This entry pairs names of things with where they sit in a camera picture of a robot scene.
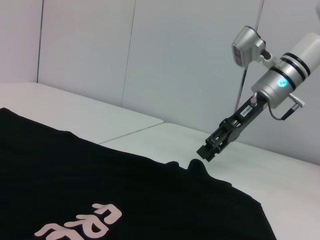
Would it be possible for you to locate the right wrist cable with plug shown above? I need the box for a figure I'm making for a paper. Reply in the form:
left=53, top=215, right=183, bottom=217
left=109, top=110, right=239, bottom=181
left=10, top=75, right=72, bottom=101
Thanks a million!
left=266, top=93, right=307, bottom=122

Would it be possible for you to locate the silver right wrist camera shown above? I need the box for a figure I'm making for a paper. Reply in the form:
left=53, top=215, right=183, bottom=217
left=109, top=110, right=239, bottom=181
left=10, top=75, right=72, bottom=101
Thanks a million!
left=231, top=25, right=273, bottom=67

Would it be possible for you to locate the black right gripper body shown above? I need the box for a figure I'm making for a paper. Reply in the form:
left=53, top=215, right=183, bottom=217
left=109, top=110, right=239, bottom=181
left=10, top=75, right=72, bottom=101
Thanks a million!
left=216, top=95, right=268, bottom=151

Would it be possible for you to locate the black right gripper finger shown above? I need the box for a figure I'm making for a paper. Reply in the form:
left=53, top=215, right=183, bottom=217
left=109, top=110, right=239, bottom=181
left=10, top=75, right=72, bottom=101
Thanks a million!
left=196, top=139, right=214, bottom=160
left=208, top=142, right=227, bottom=163

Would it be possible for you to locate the black shirt with white print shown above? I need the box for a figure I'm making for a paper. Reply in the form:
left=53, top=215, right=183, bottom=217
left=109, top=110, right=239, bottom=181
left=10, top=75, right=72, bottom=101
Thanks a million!
left=0, top=107, right=278, bottom=240

